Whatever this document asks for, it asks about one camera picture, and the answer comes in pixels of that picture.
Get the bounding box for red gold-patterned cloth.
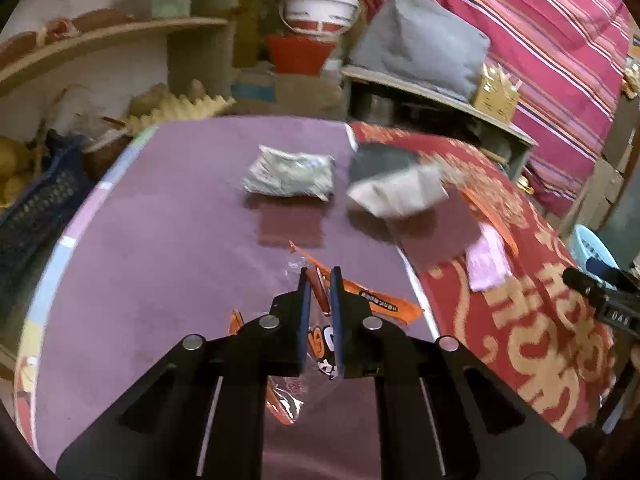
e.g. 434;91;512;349
347;121;618;436

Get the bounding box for dark red card sheet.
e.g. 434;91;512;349
256;204;328;250

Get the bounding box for wooden chopstick holder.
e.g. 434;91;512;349
472;77;522;123

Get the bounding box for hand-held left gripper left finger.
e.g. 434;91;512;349
56;266;313;480

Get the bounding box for yellow foam egg tray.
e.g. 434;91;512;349
125;92;237;133

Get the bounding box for wooden shelf stand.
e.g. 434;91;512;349
341;65;538;181

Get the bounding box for silver packet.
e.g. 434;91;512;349
241;144;336;202

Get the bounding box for blue plastic crate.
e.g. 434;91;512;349
0;130;93;281

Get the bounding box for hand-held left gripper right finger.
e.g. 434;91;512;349
329;266;587;480

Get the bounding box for pink striped blanket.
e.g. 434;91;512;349
357;0;633;221

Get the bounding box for cardboard box with blue label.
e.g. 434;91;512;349
232;67;346;121

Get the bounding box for grey cloth cover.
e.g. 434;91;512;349
348;0;492;106

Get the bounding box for pink paper piece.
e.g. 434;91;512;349
465;222;513;293

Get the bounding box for light blue plastic basket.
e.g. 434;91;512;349
571;224;623;291

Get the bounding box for torn dark red cardboard box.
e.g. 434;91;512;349
346;141;488;273

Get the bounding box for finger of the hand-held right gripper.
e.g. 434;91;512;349
562;255;626;302

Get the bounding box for yellow round fruit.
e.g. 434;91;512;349
0;137;22;177
1;172;32;205

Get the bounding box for wooden wall shelf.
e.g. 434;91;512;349
0;16;230;96

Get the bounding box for white plastic bucket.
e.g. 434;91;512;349
279;0;362;37

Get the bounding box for orange snack wrapper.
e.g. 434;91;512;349
227;240;426;426

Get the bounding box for flattened cardboard boxes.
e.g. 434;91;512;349
565;110;640;236

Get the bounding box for red plastic basin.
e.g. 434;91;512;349
265;34;337;77

